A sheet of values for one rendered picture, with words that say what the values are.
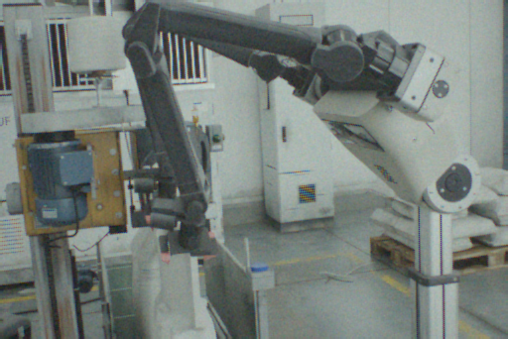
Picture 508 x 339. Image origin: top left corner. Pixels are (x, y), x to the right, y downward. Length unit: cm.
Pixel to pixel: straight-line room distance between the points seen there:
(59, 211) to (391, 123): 99
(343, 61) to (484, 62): 636
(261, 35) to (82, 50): 79
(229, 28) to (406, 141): 48
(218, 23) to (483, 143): 651
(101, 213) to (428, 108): 120
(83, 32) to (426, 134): 100
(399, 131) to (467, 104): 601
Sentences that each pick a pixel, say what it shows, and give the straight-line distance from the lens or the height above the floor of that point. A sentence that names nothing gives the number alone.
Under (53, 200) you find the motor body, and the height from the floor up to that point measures 116.
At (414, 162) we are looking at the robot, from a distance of 142.
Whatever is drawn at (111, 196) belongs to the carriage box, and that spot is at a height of 112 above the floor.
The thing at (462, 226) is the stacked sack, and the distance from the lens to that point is 459.
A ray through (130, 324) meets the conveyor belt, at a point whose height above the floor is 38.
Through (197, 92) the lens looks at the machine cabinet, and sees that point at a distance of 482.
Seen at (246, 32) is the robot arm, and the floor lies 156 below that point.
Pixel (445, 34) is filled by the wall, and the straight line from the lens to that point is 721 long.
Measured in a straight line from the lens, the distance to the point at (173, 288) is 172.
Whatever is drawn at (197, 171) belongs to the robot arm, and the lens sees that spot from 133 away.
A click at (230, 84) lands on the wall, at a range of 621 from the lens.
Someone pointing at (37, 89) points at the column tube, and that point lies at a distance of 208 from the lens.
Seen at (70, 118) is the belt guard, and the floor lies 140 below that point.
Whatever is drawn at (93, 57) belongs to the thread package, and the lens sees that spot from 182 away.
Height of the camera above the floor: 148
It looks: 9 degrees down
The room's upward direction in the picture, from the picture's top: 3 degrees counter-clockwise
